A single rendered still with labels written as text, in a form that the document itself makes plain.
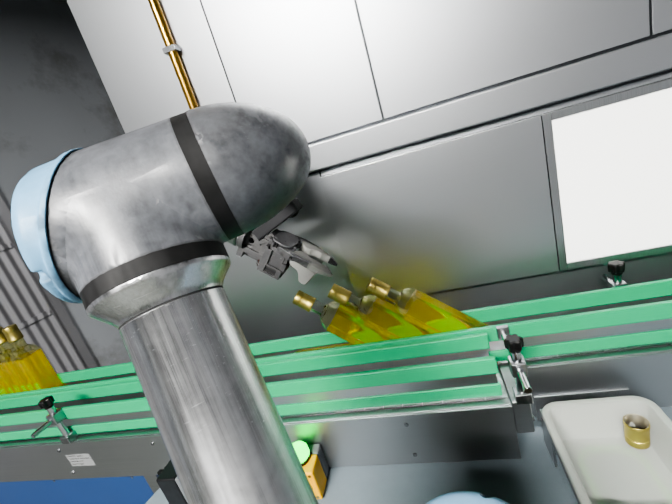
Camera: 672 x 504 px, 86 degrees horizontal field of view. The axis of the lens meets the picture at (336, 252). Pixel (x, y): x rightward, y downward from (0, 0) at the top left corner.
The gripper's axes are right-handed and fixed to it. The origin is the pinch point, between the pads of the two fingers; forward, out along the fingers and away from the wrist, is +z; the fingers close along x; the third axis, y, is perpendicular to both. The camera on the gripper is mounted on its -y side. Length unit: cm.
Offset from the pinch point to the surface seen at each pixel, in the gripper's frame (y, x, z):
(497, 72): -48, -15, 13
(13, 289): 143, -79, -161
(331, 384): 16.6, 14.0, 10.7
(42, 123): 67, -138, -212
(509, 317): -6.3, -2.9, 39.2
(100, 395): 62, 7, -40
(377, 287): -0.8, 1.5, 10.9
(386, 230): -8.9, -11.7, 8.0
